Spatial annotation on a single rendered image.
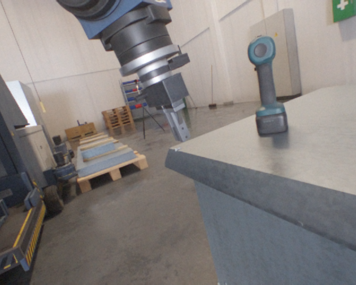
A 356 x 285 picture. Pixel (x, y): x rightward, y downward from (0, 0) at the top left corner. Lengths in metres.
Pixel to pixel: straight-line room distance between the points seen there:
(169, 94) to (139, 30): 0.13
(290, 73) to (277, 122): 5.10
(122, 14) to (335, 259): 0.54
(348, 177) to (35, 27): 11.59
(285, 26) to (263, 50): 5.16
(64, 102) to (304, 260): 10.74
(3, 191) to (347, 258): 2.13
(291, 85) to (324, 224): 5.38
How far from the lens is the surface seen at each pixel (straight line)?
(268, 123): 0.54
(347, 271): 0.44
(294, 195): 0.32
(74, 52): 11.28
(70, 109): 10.85
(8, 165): 2.15
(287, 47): 5.63
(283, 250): 0.50
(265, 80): 0.56
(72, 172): 2.40
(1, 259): 1.43
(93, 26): 0.47
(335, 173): 0.34
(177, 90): 0.42
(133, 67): 0.42
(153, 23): 0.44
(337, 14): 5.37
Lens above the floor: 0.80
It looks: 13 degrees down
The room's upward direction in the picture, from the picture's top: 14 degrees counter-clockwise
